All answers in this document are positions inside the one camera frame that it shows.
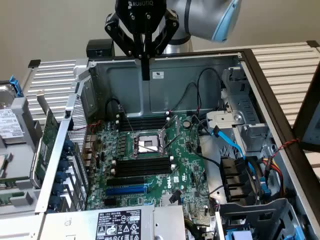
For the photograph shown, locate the green graphics card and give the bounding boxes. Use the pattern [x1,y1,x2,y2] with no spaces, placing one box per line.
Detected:
[29,90,61,189]

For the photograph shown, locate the blue disk bracket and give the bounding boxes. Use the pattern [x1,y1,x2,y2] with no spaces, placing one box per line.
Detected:
[8,74,25,99]

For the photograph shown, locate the red black twisted wire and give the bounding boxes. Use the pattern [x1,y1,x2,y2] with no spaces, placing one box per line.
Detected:
[86,120,104,133]
[271,137,301,161]

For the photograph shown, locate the grey metal drive cage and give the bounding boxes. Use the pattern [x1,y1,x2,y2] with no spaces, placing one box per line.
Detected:
[221,66,270,126]

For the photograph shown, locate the metal socket cover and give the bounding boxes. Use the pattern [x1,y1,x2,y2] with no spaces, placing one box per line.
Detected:
[161,115,180,151]

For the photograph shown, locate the large metal rear port block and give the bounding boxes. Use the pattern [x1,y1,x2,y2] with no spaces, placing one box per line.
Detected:
[84,134,98,146]

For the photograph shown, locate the grey parts rack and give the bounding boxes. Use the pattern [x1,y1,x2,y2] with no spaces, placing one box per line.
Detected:
[0,96,48,218]

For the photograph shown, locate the small black box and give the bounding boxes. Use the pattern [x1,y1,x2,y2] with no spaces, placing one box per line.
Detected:
[86,39,115,60]

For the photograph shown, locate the silver hard disk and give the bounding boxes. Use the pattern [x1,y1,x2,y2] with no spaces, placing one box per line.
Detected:
[0,83,27,147]

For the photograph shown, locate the thick black wire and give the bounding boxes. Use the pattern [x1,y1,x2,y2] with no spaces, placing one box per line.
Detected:
[188,117,222,166]

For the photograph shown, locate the dark grey disk bay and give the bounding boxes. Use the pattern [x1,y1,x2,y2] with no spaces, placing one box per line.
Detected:
[218,197,310,240]

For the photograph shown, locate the long blue expansion slot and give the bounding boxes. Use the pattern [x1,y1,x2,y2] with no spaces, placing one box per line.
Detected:
[105,178,156,198]

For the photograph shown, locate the black RAM slot white latches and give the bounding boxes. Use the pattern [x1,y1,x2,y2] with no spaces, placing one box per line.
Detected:
[115,117,172,129]
[111,155,175,170]
[115,111,171,122]
[110,162,176,179]

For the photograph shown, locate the long black expansion slot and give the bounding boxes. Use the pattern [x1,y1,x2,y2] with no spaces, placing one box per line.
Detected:
[106,175,146,188]

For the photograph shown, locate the black fan shroud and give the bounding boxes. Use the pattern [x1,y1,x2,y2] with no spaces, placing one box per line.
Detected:
[219,156,266,204]

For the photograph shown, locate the yellow red orange wire bundle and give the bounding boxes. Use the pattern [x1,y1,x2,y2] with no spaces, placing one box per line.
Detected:
[261,156,286,199]

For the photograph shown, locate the grey plastic drive bracket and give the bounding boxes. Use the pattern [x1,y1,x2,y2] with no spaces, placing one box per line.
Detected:
[206,110,245,136]

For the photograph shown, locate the flat blue wire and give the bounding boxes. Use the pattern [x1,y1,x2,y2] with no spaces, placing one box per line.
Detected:
[211,125,272,199]

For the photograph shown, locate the thin metal locking lever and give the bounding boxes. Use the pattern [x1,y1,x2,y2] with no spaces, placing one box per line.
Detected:
[123,113,137,137]
[131,141,163,153]

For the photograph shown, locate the metal CPU socket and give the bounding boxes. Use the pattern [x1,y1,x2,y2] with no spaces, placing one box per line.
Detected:
[129,129,167,159]

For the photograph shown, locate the silver finned heat sink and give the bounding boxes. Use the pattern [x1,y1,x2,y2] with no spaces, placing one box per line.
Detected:
[160,193,183,207]

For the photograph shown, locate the thin black wire loop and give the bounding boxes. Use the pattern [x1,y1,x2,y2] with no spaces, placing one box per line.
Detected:
[171,82,201,113]
[196,67,224,113]

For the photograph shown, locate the blue drive carrier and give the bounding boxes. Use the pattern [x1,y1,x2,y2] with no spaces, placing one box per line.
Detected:
[224,229,254,240]

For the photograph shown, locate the grey power supply with label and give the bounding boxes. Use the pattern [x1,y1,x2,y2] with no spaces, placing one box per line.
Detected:
[37,203,187,240]

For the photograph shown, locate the open grey PC case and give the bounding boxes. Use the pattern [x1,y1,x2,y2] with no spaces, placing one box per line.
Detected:
[34,48,320,240]

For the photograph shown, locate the short black wire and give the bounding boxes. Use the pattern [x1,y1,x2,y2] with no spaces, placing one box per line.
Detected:
[105,97,124,116]

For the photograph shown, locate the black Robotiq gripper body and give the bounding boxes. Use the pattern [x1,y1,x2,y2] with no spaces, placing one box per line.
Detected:
[114,0,167,35]

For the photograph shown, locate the green motherboard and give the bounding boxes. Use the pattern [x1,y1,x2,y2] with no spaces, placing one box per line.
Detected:
[86,113,213,222]

